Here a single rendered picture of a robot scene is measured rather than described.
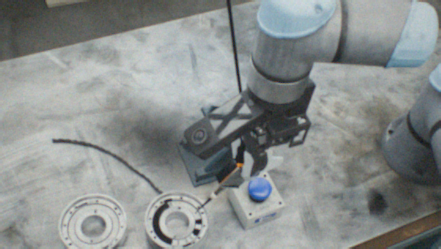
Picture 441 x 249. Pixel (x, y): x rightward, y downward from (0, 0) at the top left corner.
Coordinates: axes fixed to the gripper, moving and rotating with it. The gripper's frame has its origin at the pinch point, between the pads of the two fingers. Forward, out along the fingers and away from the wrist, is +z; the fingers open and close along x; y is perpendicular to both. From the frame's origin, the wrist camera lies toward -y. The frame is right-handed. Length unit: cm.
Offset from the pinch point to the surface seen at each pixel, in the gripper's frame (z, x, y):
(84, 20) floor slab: 93, 134, -1
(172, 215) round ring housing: 11.4, 1.2, -10.4
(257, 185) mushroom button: 5.7, -0.9, 3.5
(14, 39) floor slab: 93, 131, -29
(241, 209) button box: 9.7, -2.4, 0.5
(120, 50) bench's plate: 13.1, 41.0, -7.8
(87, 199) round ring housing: 10.1, 7.9, -22.8
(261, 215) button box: 9.2, -4.7, 3.1
